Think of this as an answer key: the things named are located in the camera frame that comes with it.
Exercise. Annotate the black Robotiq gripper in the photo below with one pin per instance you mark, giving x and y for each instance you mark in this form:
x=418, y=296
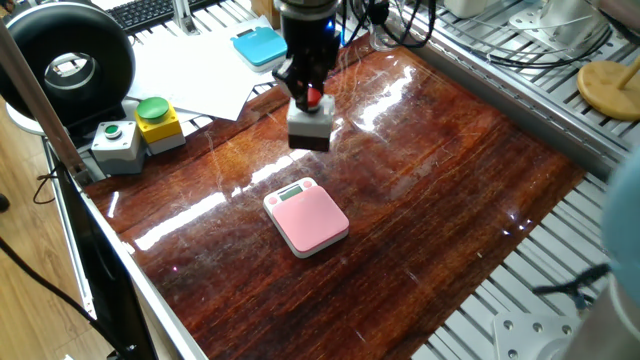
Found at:
x=310, y=42

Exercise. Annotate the grey box with red button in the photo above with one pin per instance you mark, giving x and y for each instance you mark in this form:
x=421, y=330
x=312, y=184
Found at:
x=310, y=127

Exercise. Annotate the silver UR5 robot arm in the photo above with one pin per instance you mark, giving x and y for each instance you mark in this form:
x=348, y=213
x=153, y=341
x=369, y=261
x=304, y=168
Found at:
x=625, y=225

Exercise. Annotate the teal and white kitchen scale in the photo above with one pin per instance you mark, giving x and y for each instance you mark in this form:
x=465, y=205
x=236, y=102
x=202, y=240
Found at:
x=260, y=46

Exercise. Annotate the pink and white kitchen scale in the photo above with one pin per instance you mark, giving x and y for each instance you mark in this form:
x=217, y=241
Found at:
x=312, y=220

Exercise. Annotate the brown cardboard box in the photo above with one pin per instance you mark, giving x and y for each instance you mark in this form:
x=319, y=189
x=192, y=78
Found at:
x=262, y=10

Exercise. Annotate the silver metal stand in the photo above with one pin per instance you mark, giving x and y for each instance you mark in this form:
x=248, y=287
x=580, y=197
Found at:
x=184, y=17

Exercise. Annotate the yellow box with green button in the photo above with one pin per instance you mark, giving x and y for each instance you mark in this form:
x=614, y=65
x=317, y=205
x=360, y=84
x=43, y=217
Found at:
x=160, y=125

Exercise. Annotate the black computer keyboard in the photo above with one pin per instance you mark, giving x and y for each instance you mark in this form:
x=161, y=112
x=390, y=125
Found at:
x=145, y=12

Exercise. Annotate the grey box with green button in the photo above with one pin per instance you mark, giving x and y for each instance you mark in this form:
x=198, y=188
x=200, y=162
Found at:
x=119, y=150

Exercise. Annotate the spare silver mounting plate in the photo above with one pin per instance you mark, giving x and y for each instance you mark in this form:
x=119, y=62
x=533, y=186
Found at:
x=560, y=25

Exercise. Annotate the round wooden stand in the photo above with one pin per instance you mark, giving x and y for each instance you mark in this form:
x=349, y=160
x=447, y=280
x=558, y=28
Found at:
x=602, y=90

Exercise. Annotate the aluminium frame post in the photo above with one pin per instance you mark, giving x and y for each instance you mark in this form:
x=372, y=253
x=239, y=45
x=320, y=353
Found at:
x=40, y=105

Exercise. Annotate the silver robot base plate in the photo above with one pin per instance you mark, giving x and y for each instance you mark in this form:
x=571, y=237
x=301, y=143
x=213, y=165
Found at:
x=530, y=335

